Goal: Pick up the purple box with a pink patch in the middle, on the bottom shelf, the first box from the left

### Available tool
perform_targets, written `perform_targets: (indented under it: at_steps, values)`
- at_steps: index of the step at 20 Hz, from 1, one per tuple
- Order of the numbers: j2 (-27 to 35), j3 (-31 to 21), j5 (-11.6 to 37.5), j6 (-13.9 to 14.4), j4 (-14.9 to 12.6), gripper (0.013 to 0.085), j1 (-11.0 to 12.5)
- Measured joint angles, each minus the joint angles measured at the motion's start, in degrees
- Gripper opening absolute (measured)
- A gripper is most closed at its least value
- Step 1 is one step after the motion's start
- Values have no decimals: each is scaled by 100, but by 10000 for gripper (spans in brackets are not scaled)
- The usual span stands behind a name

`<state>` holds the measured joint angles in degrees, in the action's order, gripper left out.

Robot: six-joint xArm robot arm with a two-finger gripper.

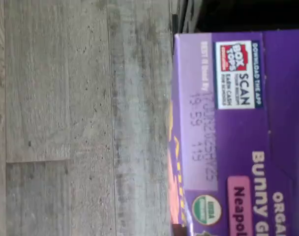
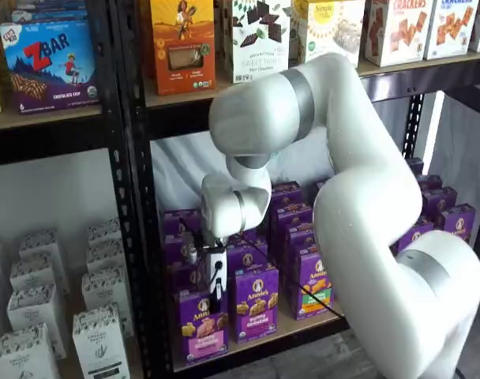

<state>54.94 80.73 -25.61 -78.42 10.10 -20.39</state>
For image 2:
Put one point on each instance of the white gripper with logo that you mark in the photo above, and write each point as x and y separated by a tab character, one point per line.
215	264

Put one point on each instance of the purple Annie's box pink patch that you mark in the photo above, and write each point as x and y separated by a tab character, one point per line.
202	339

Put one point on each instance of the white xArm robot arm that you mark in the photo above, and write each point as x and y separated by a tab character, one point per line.
362	197

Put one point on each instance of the purple Annie's snack box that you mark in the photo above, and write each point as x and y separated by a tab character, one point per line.
429	181
177	250
291	219
457	225
299	245
184	278
177	223
287	195
246	256
417	166
439	199

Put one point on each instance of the purple Annie's box green patch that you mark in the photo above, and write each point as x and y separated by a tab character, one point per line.
303	268

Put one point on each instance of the purple Annie's box brown patch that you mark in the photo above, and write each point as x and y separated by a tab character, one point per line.
415	235

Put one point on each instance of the orange Revival snack box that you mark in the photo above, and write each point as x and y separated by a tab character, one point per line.
182	51

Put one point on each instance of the Simple Mills chocolate thins box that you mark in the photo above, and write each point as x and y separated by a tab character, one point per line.
259	51

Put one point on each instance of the blue Z Bar box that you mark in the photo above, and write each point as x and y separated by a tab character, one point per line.
42	12
46	71

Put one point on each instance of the Simple Mills snack bar box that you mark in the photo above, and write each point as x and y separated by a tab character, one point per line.
331	27

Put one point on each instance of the cheddar pretzel crackers box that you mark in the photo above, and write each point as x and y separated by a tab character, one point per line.
394	31

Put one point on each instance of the sea salt pretzel crackers box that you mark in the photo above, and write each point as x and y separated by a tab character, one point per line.
451	27

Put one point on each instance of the silver cylindrical wrist attachment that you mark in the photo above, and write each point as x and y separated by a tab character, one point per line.
192	248

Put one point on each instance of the black metal shelving rack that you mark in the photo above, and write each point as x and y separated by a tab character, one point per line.
46	142
177	124

